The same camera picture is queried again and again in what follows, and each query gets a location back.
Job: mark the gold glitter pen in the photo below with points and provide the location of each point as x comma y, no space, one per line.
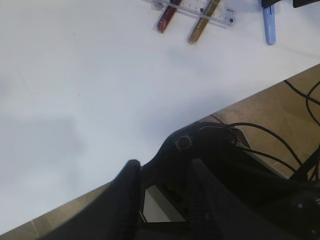
202,22

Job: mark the red glitter pen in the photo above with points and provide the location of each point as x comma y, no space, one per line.
166,16

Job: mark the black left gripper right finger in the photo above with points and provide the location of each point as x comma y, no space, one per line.
243,199

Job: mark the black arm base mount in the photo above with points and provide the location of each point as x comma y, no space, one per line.
169,170

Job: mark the clear plastic ruler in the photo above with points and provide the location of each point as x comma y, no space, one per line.
222,15

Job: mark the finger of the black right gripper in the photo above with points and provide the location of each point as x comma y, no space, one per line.
301,3
268,3

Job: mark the blue scissors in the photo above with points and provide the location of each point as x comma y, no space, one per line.
269,24

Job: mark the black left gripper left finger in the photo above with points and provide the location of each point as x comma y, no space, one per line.
113,215

